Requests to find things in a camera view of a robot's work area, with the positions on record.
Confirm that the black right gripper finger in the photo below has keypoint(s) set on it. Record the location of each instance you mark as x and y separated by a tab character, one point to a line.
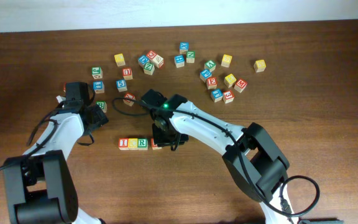
178	140
163	138

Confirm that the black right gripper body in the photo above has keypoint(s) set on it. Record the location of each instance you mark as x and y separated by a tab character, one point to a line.
161	125

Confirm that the red A block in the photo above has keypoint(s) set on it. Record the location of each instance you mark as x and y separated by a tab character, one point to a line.
154	145

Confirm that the green B block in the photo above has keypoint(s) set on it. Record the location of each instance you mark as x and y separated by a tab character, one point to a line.
102	105

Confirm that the green R block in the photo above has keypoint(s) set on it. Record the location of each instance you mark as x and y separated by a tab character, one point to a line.
142	144

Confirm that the yellow block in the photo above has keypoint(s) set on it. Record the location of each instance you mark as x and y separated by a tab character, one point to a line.
133	144
119	59
259	65
230	80
226	60

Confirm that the red number block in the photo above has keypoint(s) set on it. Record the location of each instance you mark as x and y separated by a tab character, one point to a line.
123	144

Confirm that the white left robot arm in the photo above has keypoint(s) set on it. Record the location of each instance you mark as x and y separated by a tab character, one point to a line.
38	184

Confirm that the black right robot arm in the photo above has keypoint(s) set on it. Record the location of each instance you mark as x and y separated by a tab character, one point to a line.
256	164

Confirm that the blue I block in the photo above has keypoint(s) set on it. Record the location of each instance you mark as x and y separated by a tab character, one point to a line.
98	87

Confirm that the green J block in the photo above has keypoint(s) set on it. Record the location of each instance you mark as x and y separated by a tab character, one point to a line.
97	72

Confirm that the red K block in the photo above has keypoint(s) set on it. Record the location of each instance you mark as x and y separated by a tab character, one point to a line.
129	99

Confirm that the blue 5 block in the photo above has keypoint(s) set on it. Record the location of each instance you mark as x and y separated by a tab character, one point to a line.
121	85

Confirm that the green Z block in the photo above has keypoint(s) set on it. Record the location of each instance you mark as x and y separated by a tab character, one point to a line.
149	68

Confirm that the tilted red-edged block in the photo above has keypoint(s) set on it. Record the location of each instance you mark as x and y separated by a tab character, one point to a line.
158	61

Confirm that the red U block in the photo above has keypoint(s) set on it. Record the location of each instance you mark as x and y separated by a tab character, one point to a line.
127	73

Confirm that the blue H block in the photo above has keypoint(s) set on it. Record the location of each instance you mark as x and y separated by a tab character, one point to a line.
179	61

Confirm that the blue D block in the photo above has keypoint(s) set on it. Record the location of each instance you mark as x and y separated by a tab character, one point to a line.
142	60

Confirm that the blue P block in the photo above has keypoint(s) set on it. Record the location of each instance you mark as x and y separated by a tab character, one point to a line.
205	74

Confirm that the red C block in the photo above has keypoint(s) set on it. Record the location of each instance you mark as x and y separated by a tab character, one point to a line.
151	55

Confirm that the red E block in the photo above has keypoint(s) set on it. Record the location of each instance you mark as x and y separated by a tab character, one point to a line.
211	83

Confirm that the blue T block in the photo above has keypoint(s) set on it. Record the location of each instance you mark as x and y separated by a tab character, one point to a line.
216	95

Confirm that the red 3 block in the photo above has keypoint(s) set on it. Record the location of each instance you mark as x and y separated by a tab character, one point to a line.
228	96

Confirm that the green V block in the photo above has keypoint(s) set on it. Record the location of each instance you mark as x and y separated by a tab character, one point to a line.
210	65

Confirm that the blue X block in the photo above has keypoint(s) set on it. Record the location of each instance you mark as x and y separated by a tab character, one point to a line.
184	47

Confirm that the red M block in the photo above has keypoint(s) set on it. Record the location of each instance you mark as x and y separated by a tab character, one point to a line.
240	85

